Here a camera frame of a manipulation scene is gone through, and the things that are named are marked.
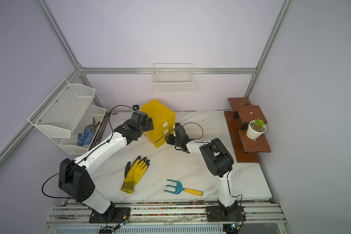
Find yellow bottom drawer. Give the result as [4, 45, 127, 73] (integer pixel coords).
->
[155, 131, 175, 148]

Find yellow drawer cabinet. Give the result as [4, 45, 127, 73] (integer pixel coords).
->
[140, 99, 176, 148]

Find yellow drawer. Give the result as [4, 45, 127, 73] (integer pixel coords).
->
[155, 131, 175, 148]
[155, 125, 175, 141]
[153, 115, 176, 133]

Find white wire wall basket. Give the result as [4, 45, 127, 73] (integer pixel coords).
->
[151, 63, 195, 94]

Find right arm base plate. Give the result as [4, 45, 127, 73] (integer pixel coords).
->
[206, 206, 246, 222]

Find white potted succulent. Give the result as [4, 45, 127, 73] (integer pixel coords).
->
[246, 119, 267, 140]

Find yellow black work glove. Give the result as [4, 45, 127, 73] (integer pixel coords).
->
[120, 156, 150, 194]

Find yellow top drawer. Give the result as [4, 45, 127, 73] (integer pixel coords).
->
[153, 115, 176, 133]

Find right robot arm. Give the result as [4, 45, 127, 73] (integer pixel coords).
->
[165, 123, 238, 213]

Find brown wooden step shelf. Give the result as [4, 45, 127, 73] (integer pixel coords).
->
[224, 97, 271, 163]

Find white mesh two-tier rack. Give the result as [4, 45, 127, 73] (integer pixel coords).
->
[28, 80, 106, 155]

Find blue garden fork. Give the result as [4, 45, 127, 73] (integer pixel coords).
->
[164, 179, 203, 197]

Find aluminium frame rail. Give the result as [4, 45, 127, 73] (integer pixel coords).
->
[80, 67, 257, 75]

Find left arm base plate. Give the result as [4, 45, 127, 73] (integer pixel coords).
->
[89, 207, 131, 224]

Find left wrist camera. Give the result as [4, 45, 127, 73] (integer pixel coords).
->
[133, 105, 140, 112]

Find blue item in rack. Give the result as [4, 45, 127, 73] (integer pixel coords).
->
[77, 125, 94, 146]

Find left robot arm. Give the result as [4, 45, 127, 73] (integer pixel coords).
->
[58, 111, 154, 221]

